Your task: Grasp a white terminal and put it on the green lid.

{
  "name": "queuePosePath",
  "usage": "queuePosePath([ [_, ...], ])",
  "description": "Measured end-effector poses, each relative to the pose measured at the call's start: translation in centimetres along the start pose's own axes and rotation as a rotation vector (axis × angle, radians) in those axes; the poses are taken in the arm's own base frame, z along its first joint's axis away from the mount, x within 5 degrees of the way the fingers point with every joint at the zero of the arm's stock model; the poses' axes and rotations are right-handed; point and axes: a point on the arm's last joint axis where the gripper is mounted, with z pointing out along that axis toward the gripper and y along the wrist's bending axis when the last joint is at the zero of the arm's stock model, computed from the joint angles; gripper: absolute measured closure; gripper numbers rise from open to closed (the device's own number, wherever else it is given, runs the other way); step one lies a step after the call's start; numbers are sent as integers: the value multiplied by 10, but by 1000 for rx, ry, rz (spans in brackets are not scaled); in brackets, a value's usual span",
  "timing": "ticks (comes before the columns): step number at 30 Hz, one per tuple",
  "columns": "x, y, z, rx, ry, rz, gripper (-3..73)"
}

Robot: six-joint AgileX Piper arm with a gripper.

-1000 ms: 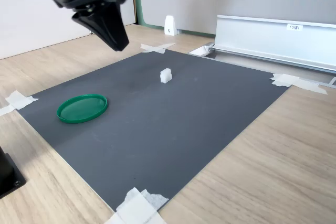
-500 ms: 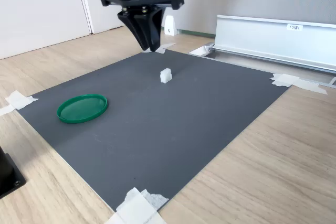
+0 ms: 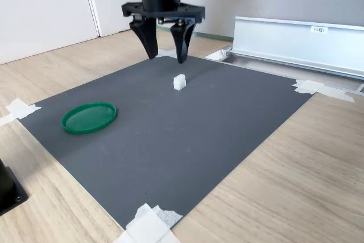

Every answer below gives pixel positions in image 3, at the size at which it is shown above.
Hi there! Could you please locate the small white plastic terminal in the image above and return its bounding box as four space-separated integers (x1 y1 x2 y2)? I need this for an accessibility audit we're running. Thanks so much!
173 74 187 92

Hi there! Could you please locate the round green lid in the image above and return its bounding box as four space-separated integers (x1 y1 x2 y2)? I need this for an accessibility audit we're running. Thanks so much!
61 101 118 135

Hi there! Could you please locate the white masking tape patch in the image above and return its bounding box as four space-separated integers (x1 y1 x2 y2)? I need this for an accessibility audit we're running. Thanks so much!
0 97 43 126
292 79 355 104
113 203 184 243
156 48 179 59

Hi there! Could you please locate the dark grey mat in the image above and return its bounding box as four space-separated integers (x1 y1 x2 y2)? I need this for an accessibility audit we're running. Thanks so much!
16 53 316 231

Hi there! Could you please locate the silver cable duct box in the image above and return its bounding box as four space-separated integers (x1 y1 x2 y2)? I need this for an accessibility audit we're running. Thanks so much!
204 15 364 97

